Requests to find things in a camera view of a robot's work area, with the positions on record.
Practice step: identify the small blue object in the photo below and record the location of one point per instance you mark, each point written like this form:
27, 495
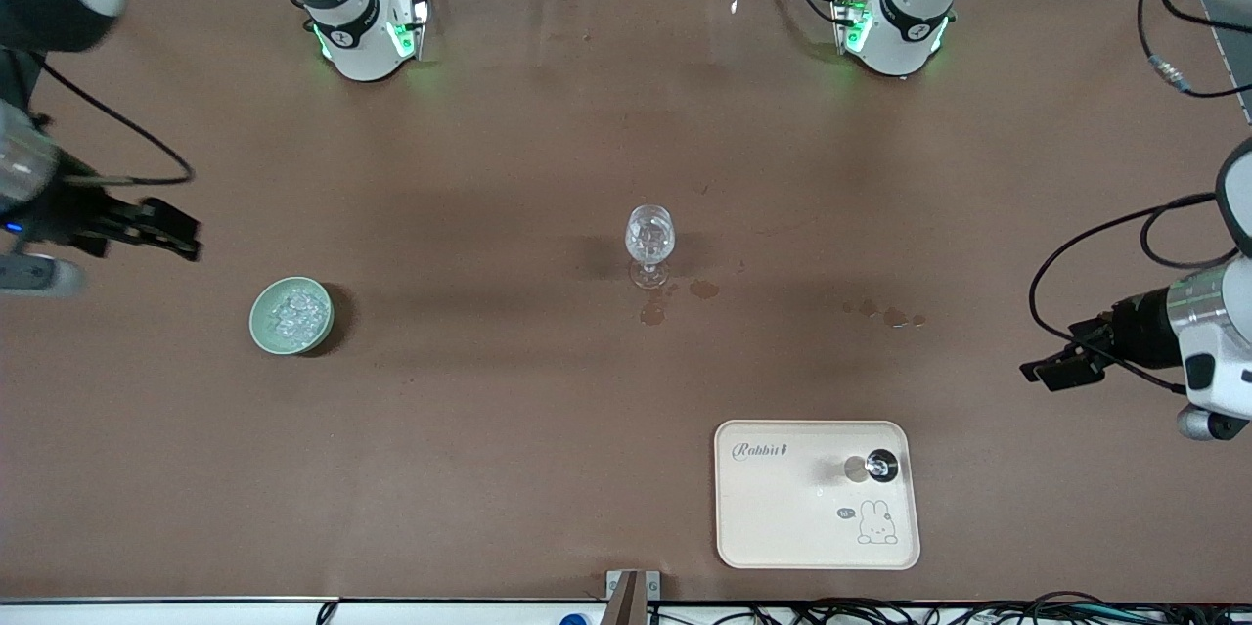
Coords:
575, 620

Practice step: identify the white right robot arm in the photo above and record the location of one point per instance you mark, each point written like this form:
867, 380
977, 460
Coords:
342, 28

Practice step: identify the cream rabbit print tray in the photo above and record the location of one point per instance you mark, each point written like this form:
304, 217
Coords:
782, 508

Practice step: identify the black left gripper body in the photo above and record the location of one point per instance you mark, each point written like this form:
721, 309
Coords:
1140, 329

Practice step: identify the green ceramic bowl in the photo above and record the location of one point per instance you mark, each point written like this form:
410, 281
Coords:
262, 322

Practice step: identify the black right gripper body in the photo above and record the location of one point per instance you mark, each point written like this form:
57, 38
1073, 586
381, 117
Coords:
68, 211

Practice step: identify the clear stemmed wine glass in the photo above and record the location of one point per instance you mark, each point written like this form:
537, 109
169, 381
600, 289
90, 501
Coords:
650, 234

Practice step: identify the grey metal mounting bracket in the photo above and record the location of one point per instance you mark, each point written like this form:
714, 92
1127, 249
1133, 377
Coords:
626, 596

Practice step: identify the clear ice cubes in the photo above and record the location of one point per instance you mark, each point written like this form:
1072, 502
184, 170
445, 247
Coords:
296, 315

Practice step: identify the steel double jigger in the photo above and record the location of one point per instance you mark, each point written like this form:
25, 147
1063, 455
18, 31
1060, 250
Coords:
882, 464

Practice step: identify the brown table mat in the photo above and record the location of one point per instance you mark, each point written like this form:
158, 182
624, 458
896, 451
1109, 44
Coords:
489, 165

